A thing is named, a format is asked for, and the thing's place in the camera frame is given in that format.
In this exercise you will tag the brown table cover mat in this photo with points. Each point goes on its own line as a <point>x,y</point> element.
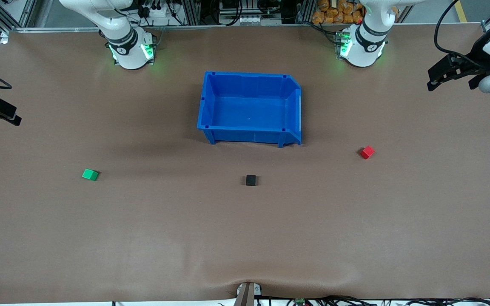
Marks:
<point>143,238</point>

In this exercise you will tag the blue plastic storage bin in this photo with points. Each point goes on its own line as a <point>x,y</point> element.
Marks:
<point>249,112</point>

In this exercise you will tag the small green connector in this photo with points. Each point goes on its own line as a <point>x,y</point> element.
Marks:
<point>299,301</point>

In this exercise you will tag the green cube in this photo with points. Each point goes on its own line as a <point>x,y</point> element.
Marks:
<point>89,174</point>

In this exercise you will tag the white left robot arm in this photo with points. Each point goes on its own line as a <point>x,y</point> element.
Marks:
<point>366,46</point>

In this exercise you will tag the pile of orange packets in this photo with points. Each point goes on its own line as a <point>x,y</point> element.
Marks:
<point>336,12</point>

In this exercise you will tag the red cube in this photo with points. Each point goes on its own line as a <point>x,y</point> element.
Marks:
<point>367,152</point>

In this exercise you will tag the black cube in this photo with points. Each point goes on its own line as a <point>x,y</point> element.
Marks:
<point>251,180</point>

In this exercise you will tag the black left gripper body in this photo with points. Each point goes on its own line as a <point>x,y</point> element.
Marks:
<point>473,60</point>

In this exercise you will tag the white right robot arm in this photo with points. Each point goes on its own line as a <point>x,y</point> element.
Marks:
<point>126,46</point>

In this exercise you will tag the white power strip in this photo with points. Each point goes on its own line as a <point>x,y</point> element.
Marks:
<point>158,10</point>

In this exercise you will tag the metal clamp bracket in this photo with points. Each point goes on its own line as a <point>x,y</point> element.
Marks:
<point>247,294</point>

